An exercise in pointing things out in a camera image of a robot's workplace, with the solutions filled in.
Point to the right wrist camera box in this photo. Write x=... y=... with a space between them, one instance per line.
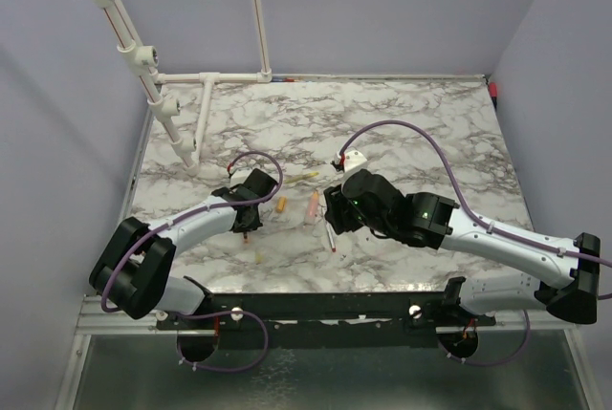
x=350 y=161

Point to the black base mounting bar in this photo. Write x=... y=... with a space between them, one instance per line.
x=351 y=319

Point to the aluminium rail frame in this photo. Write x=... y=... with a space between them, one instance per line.
x=93 y=321

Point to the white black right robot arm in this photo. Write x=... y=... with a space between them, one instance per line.
x=558 y=275

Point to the pink orange-tipped marker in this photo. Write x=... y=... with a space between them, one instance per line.
x=312 y=209

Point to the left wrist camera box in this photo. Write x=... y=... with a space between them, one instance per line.
x=239 y=176

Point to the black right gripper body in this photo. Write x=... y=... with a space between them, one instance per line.
x=344 y=216

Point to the orange-yellow marker cap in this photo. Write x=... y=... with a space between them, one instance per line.
x=281 y=204

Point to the white PVC pipe frame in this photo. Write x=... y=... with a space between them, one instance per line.
x=143 y=62

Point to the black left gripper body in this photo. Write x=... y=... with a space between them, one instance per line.
x=252 y=226

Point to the white red-tipped pen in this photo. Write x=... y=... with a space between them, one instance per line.
x=331 y=239

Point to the yellow highlighter pen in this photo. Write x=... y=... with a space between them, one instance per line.
x=301 y=177

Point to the red black corner clamp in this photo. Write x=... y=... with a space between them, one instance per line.
x=493 y=93

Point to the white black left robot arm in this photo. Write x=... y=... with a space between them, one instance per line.
x=133 y=271

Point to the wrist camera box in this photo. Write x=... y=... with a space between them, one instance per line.
x=350 y=161
x=239 y=176

